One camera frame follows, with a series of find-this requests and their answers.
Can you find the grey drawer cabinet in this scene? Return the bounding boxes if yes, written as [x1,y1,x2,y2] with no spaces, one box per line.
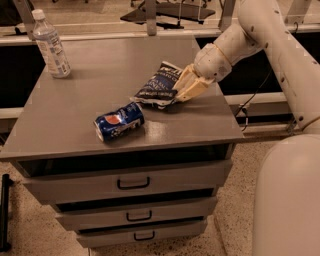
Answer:
[1,37,242,248]

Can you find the top grey drawer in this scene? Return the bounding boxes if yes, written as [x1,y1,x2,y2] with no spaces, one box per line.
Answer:
[23,159,232,204]

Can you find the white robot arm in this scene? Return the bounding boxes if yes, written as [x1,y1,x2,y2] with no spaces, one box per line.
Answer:
[175,0,320,256]

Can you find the black chair base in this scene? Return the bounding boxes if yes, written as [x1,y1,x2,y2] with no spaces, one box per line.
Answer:
[120,0,215,28]

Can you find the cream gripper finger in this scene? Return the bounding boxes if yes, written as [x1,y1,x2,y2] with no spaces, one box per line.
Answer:
[175,84,207,102]
[173,65,194,91]

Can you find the bottom grey drawer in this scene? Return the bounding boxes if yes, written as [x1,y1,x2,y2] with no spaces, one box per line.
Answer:
[77,218,207,248]

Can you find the blue chip bag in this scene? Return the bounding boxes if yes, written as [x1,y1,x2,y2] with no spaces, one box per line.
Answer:
[131,61,182,109]

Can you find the middle grey drawer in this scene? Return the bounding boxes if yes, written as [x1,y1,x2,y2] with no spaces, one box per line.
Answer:
[56,196,217,231]

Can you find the black cable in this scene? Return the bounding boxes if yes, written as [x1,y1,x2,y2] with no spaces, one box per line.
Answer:
[234,68,274,132]

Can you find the black bar at left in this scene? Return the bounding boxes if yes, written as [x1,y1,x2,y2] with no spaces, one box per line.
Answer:
[0,174,13,252]

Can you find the clear plastic water bottle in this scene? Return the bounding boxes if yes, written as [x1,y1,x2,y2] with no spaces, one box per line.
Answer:
[32,9,71,78]

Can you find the grey drawer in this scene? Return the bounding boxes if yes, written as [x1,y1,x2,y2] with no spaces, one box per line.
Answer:
[56,196,217,231]
[77,218,207,248]
[23,159,232,204]

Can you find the blue pepsi can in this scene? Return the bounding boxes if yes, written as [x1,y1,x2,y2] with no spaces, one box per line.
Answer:
[94,102,145,142]

